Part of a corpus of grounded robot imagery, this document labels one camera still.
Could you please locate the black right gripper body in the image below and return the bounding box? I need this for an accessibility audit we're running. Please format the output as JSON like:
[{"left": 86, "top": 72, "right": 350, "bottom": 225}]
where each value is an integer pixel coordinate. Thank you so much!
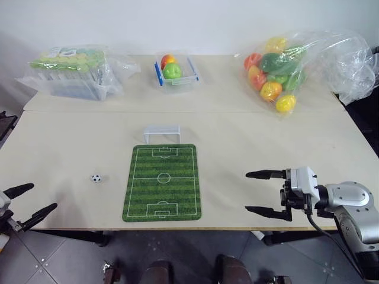
[{"left": 280, "top": 177, "right": 314, "bottom": 215}]

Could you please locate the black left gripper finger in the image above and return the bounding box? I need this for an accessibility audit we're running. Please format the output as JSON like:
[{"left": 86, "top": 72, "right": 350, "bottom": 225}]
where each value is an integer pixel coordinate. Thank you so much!
[
  {"left": 2, "top": 183, "right": 35, "bottom": 200},
  {"left": 18, "top": 202, "right": 58, "bottom": 233}
]

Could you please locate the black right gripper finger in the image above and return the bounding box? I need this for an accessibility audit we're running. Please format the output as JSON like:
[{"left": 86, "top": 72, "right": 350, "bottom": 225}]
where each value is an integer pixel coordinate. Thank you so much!
[
  {"left": 244, "top": 205, "right": 293, "bottom": 222},
  {"left": 245, "top": 169, "right": 288, "bottom": 180}
]

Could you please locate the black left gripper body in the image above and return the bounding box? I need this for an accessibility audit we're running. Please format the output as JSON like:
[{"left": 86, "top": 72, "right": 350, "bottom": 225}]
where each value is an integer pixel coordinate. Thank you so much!
[{"left": 0, "top": 208, "right": 24, "bottom": 234}]

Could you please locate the green soccer field mat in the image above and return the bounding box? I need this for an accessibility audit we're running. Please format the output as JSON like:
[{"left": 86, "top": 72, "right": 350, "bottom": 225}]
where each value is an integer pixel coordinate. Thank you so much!
[{"left": 121, "top": 143, "right": 204, "bottom": 222}]

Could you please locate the white miniature goal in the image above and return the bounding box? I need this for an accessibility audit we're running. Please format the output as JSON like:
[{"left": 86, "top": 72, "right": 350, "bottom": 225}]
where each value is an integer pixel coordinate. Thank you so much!
[{"left": 143, "top": 125, "right": 182, "bottom": 145}]

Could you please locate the black stand beside table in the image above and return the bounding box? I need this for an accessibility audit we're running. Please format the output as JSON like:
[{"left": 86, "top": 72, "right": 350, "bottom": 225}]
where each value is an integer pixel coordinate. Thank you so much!
[{"left": 0, "top": 111, "right": 18, "bottom": 143}]

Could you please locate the dark rounded brown shape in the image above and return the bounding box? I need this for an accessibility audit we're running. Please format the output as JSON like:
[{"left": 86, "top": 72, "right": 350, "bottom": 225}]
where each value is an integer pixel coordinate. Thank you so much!
[
  {"left": 214, "top": 253, "right": 253, "bottom": 284},
  {"left": 144, "top": 259, "right": 174, "bottom": 284}
]

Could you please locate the yellow toy pepper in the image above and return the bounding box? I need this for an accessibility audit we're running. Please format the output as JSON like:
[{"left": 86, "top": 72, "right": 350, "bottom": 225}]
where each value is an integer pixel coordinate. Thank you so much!
[
  {"left": 264, "top": 36, "right": 288, "bottom": 54},
  {"left": 275, "top": 93, "right": 297, "bottom": 114}
]

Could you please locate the orange-yellow toy pepper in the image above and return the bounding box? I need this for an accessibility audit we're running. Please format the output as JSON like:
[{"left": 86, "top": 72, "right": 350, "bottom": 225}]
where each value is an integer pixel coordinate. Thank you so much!
[{"left": 260, "top": 80, "right": 283, "bottom": 102}]

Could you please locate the orange toy pepper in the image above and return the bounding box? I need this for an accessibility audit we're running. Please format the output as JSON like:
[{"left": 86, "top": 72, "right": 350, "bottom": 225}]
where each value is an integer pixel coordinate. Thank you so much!
[{"left": 248, "top": 65, "right": 268, "bottom": 91}]

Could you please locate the large green toy pepper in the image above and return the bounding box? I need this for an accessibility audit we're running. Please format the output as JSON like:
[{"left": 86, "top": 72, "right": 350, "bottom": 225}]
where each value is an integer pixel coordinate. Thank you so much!
[{"left": 259, "top": 46, "right": 306, "bottom": 75}]

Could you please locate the red-orange toy pepper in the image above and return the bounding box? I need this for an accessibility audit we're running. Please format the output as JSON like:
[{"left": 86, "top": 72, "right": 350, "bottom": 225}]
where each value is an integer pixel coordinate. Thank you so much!
[
  {"left": 243, "top": 53, "right": 263, "bottom": 70},
  {"left": 160, "top": 53, "right": 179, "bottom": 70}
]

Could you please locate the bagged clear box with items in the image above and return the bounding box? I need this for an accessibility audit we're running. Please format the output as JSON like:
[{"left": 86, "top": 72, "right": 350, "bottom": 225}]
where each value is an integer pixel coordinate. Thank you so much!
[{"left": 15, "top": 43, "right": 142, "bottom": 102}]

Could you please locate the large clear plastic bag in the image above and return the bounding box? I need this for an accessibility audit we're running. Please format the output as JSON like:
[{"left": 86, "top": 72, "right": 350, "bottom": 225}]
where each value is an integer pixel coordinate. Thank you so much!
[{"left": 235, "top": 28, "right": 377, "bottom": 121}]

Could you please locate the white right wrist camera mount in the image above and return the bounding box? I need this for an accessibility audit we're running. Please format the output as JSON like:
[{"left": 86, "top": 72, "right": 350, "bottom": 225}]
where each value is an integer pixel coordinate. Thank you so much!
[{"left": 285, "top": 166, "right": 321, "bottom": 198}]

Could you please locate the black metal table frame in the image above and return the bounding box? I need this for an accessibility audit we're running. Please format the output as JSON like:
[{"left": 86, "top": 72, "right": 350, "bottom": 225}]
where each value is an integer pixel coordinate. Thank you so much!
[
  {"left": 250, "top": 230, "right": 339, "bottom": 247},
  {"left": 28, "top": 229, "right": 111, "bottom": 247}
]

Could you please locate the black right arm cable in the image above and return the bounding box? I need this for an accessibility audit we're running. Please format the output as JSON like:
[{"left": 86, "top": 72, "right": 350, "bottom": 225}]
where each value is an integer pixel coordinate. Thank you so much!
[{"left": 306, "top": 212, "right": 367, "bottom": 280}]

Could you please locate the clear bin with blue handles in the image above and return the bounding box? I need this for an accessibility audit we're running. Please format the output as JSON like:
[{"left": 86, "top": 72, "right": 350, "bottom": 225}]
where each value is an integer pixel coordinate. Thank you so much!
[{"left": 153, "top": 52, "right": 200, "bottom": 96}]

